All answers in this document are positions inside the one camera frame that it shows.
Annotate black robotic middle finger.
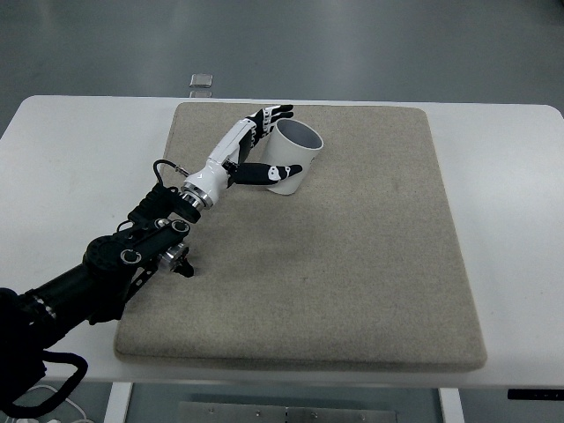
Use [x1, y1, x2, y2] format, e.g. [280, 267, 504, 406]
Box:
[251, 112, 281, 137]

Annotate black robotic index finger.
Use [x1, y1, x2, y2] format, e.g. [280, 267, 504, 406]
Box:
[263, 104, 293, 122]

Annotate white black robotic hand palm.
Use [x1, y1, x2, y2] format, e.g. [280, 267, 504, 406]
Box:
[183, 117, 257, 207]

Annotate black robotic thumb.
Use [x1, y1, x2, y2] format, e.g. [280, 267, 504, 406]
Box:
[226, 163, 303, 186]

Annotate white ribbed cup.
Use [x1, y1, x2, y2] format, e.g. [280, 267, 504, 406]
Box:
[261, 118, 323, 195]

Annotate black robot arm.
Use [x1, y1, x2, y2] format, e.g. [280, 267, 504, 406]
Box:
[1, 105, 305, 419]

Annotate silver floor socket plate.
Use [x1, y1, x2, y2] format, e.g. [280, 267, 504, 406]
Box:
[189, 73, 213, 98]

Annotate beige felt mat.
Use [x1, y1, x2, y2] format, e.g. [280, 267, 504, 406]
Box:
[114, 105, 487, 372]

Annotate black table control panel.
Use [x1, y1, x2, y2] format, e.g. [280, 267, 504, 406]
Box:
[507, 389, 564, 401]

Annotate metal base plate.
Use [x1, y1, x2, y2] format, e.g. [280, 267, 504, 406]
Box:
[177, 402, 397, 423]

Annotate white table leg frame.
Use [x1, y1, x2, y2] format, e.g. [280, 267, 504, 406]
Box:
[102, 382, 133, 423]

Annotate white cable on floor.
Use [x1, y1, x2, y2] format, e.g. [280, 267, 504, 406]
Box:
[26, 384, 89, 423]

